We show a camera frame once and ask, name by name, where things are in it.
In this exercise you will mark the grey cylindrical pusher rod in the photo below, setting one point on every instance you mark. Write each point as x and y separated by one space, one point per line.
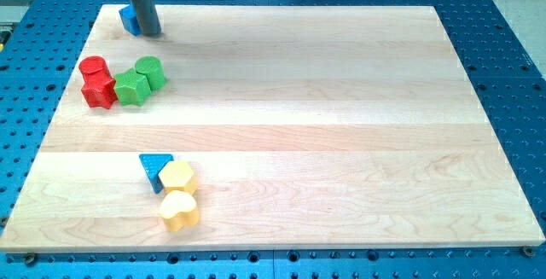
147 17

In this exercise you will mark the board clamp screw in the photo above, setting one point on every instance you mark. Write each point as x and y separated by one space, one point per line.
528 252
29 259

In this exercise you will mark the blue triangle block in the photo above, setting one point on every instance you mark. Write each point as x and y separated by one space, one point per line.
152 165

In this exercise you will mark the green cylinder block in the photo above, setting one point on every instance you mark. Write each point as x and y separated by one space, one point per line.
151 68

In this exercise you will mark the red star block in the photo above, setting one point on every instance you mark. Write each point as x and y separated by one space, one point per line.
98 91

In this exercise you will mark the right board clamp screw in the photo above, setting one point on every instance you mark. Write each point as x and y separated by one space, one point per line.
528 252

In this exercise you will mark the red cylinder block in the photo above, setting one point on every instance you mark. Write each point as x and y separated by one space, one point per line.
94 68

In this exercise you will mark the yellow hexagon block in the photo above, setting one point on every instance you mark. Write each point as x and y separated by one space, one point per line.
178 175

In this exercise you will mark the light wooden board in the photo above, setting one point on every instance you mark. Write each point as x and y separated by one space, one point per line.
306 127

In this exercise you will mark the left board clamp screw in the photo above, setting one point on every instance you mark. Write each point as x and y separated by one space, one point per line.
29 259

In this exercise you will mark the blue cube block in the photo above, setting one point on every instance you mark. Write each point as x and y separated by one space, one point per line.
129 20

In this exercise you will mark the green cube block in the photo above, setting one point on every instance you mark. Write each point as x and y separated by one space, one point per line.
131 88

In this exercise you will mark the yellow heart block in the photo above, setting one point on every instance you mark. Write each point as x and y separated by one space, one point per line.
179 209

